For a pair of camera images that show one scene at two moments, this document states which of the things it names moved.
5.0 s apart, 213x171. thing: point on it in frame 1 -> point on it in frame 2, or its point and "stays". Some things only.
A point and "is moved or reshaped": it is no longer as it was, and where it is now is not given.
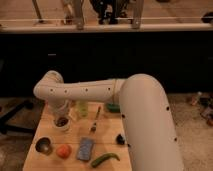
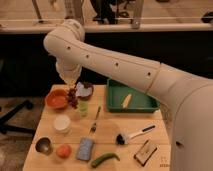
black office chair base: (5, 128) stays
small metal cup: (43, 144) stays
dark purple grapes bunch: (61, 122) is moved or reshaped
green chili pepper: (95, 162) stays
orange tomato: (64, 150) stays
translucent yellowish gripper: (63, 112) -> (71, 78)
